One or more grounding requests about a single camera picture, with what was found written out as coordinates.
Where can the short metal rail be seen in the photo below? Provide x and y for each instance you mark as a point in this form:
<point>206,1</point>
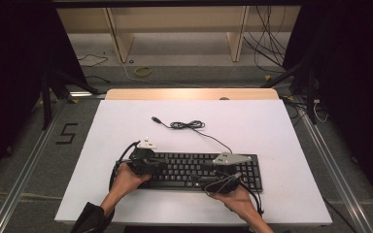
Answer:
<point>84,94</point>

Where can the black frame beam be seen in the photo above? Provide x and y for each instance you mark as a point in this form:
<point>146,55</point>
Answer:
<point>175,3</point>

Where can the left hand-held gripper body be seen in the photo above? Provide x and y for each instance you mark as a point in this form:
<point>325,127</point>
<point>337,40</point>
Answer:
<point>146,145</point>

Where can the black keyboard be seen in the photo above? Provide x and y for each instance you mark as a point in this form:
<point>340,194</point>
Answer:
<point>181,168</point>

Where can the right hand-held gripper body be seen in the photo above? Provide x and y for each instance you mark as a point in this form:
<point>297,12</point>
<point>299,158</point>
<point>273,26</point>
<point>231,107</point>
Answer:
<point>231,158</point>

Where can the white board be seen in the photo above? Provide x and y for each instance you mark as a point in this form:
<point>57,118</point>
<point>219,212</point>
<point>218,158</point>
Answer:
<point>239,129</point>

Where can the metal floor rail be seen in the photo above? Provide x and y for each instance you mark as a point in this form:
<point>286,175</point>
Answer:
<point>336,174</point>
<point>22,181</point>

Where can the person's left hand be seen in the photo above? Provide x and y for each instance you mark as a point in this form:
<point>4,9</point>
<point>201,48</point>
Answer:
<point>126,183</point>

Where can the light wooden table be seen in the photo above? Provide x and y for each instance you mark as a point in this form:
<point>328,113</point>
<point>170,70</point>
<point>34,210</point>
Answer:
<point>175,94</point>

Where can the light wooden furniture frame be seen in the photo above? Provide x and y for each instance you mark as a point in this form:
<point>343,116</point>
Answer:
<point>123,42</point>

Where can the dark curtain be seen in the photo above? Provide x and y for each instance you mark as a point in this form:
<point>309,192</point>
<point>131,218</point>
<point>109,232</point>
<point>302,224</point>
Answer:
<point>13,64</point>
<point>353,81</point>

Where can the black metal stand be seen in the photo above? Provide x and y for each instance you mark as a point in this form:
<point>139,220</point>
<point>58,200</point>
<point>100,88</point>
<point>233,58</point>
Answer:
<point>311,97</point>
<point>47,106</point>

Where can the person's right hand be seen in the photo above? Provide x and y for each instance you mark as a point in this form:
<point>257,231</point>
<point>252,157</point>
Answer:
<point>236,200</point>

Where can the yellow tape roll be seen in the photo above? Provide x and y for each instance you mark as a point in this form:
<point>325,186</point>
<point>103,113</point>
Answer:
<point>142,72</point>

